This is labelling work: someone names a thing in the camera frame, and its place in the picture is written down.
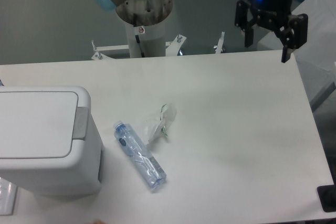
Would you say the white covered side table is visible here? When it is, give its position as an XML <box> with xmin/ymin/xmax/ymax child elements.
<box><xmin>257</xmin><ymin>0</ymin><xmax>336</xmax><ymax>112</ymax></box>

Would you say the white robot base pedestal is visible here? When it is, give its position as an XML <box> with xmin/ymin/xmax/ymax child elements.
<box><xmin>115</xmin><ymin>0</ymin><xmax>173</xmax><ymax>58</ymax></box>

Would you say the black device at table edge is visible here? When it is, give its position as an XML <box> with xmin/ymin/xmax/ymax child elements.
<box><xmin>317</xmin><ymin>185</ymin><xmax>335</xmax><ymax>212</ymax></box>

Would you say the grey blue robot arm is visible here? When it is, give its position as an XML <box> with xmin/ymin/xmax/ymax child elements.
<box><xmin>94</xmin><ymin>0</ymin><xmax>308</xmax><ymax>62</ymax></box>

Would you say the white left mounting bracket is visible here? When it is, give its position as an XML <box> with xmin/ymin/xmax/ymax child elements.
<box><xmin>91</xmin><ymin>40</ymin><xmax>130</xmax><ymax>60</ymax></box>

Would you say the white mounting bracket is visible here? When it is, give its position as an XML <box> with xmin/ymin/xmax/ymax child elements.
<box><xmin>213</xmin><ymin>31</ymin><xmax>226</xmax><ymax>54</ymax></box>
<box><xmin>165</xmin><ymin>34</ymin><xmax>187</xmax><ymax>57</ymax></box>
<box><xmin>91</xmin><ymin>40</ymin><xmax>130</xmax><ymax>60</ymax></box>

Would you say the crumpled clear plastic wrapper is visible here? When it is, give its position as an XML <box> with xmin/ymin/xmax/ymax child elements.
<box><xmin>140</xmin><ymin>103</ymin><xmax>177</xmax><ymax>145</ymax></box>

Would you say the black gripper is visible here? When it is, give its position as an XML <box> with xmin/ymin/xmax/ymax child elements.
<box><xmin>235</xmin><ymin>0</ymin><xmax>308</xmax><ymax>63</ymax></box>

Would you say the white middle mounting bracket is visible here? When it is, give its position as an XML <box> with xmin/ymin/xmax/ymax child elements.
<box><xmin>165</xmin><ymin>34</ymin><xmax>187</xmax><ymax>57</ymax></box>

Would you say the white trash can lid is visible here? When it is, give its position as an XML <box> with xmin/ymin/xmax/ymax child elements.
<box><xmin>1</xmin><ymin>92</ymin><xmax>78</xmax><ymax>159</ymax></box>

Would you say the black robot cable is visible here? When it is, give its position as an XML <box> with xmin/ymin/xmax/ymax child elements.
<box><xmin>133</xmin><ymin>13</ymin><xmax>145</xmax><ymax>58</ymax></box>

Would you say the clear plastic water bottle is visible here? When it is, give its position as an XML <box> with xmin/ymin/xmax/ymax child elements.
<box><xmin>113</xmin><ymin>121</ymin><xmax>167</xmax><ymax>193</ymax></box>

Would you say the white right mounting bracket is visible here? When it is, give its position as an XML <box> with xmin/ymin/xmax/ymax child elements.
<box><xmin>213</xmin><ymin>31</ymin><xmax>226</xmax><ymax>54</ymax></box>

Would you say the white trash can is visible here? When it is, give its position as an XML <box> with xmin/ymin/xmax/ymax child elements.
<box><xmin>1</xmin><ymin>86</ymin><xmax>104</xmax><ymax>196</ymax></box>

